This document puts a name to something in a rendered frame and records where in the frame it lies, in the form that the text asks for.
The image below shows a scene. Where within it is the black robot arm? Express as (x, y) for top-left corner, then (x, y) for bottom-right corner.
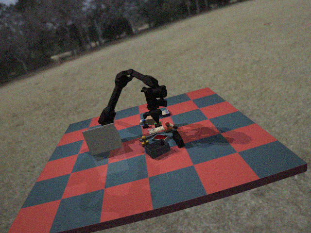
(98, 69), (167, 126)

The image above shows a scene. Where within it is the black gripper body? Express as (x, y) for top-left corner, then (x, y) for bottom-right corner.
(146, 98), (162, 117)

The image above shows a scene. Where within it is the tan cardboard box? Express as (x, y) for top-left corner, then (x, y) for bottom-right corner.
(146, 116), (155, 125)

